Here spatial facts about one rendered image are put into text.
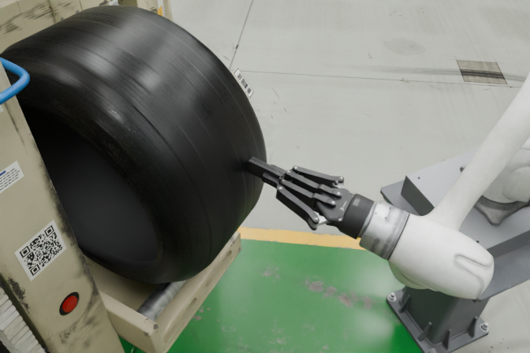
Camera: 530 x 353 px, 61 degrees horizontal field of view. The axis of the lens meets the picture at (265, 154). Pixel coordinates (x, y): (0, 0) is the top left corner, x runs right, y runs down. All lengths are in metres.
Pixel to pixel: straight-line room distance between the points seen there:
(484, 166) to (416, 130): 2.20
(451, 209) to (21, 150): 0.76
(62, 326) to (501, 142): 0.88
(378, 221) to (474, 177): 0.25
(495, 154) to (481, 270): 0.24
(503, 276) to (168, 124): 1.16
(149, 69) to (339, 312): 1.57
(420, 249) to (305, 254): 1.54
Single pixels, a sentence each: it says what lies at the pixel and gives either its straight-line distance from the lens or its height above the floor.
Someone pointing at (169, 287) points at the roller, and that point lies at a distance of 1.09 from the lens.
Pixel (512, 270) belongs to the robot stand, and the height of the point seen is 0.65.
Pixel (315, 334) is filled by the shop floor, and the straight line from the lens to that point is 2.06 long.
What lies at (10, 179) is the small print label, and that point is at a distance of 0.73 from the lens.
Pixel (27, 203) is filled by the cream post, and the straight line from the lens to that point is 0.77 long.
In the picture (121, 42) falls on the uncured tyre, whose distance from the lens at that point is 0.83.
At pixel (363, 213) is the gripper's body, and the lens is 0.79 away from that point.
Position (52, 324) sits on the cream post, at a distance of 0.95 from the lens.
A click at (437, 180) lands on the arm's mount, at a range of 1.65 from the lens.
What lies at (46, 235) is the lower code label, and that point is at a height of 1.24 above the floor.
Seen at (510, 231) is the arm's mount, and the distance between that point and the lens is 1.60.
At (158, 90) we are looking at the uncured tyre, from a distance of 0.76.
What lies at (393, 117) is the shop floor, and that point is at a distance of 3.20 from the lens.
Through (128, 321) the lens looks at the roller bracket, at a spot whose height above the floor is 0.95.
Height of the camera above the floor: 1.82
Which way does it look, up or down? 41 degrees down
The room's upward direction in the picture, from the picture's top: straight up
